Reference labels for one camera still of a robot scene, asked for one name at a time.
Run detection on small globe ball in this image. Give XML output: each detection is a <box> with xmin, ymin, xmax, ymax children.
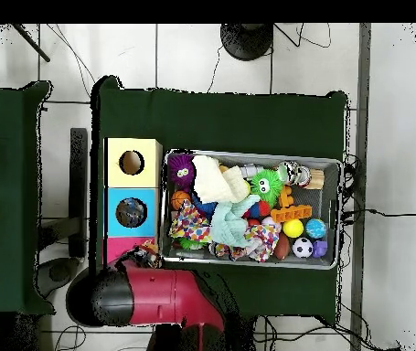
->
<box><xmin>304</xmin><ymin>218</ymin><xmax>328</xmax><ymax>239</ymax></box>

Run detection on black round stand base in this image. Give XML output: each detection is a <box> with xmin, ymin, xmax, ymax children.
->
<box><xmin>219</xmin><ymin>23</ymin><xmax>274</xmax><ymax>62</ymax></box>

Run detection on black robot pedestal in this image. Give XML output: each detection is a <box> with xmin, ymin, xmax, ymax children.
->
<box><xmin>229</xmin><ymin>314</ymin><xmax>258</xmax><ymax>351</ymax></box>

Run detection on purple spiky ball with eyes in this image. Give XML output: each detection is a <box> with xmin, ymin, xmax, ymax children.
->
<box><xmin>166</xmin><ymin>154</ymin><xmax>197</xmax><ymax>190</ymax></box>

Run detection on plain yellow ball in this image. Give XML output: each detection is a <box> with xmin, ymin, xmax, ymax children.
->
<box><xmin>283</xmin><ymin>218</ymin><xmax>304</xmax><ymax>239</ymax></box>

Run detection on cream waffle cloth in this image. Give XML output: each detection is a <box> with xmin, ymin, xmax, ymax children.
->
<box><xmin>191</xmin><ymin>154</ymin><xmax>251</xmax><ymax>205</ymax></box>

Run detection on wooden three-hole box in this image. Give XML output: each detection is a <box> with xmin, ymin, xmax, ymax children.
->
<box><xmin>102</xmin><ymin>137</ymin><xmax>164</xmax><ymax>265</ymax></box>

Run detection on small soccer ball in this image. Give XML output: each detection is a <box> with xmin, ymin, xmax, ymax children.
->
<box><xmin>292</xmin><ymin>237</ymin><xmax>315</xmax><ymax>260</ymax></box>

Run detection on green cloth side table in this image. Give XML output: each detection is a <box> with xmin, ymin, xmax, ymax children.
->
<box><xmin>0</xmin><ymin>80</ymin><xmax>56</xmax><ymax>316</ymax></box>

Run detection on long black cable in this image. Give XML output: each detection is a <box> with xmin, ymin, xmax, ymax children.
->
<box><xmin>340</xmin><ymin>207</ymin><xmax>416</xmax><ymax>222</ymax></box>

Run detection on black upright panel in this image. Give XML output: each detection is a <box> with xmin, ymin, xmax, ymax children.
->
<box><xmin>69</xmin><ymin>127</ymin><xmax>89</xmax><ymax>259</ymax></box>

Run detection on grey stand foot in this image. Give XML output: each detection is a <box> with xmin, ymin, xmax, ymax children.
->
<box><xmin>35</xmin><ymin>256</ymin><xmax>84</xmax><ymax>298</ymax></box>

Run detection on light blue waffle cloth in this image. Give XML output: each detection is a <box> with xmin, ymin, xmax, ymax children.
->
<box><xmin>209</xmin><ymin>194</ymin><xmax>262</xmax><ymax>249</ymax></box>

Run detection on shallow mesh bin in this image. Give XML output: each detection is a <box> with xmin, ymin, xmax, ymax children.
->
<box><xmin>158</xmin><ymin>147</ymin><xmax>343</xmax><ymax>271</ymax></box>

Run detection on dark green tablecloth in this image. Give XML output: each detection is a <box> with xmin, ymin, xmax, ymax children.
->
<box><xmin>88</xmin><ymin>75</ymin><xmax>348</xmax><ymax>318</ymax></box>

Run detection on orange plush toy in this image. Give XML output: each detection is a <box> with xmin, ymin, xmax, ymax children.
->
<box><xmin>140</xmin><ymin>239</ymin><xmax>160</xmax><ymax>256</ymax></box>

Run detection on small orange basketball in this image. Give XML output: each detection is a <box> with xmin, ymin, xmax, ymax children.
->
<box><xmin>170</xmin><ymin>190</ymin><xmax>193</xmax><ymax>212</ymax></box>

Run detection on confetti print cloth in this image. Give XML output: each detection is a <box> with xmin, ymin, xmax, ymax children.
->
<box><xmin>169</xmin><ymin>199</ymin><xmax>214</xmax><ymax>244</ymax></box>

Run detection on black rod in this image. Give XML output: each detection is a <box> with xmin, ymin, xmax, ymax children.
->
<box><xmin>11</xmin><ymin>23</ymin><xmax>51</xmax><ymax>63</ymax></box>

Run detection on green spiky ball with eyes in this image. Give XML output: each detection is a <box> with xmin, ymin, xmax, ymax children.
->
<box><xmin>250</xmin><ymin>168</ymin><xmax>284</xmax><ymax>207</ymax></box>

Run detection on orange plastic building block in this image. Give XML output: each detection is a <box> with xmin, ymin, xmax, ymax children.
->
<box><xmin>270</xmin><ymin>186</ymin><xmax>314</xmax><ymax>224</ymax></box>

